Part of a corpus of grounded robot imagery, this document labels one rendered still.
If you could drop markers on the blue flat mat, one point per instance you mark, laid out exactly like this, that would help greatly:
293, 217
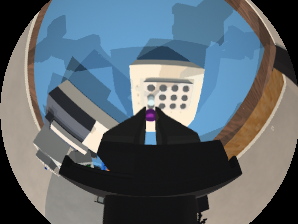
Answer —
91, 43

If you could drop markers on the clear test tube with liquid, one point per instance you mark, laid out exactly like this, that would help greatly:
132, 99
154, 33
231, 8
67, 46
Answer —
150, 111

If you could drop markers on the blue tube rack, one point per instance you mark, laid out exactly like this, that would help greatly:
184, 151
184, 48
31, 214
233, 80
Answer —
103, 167

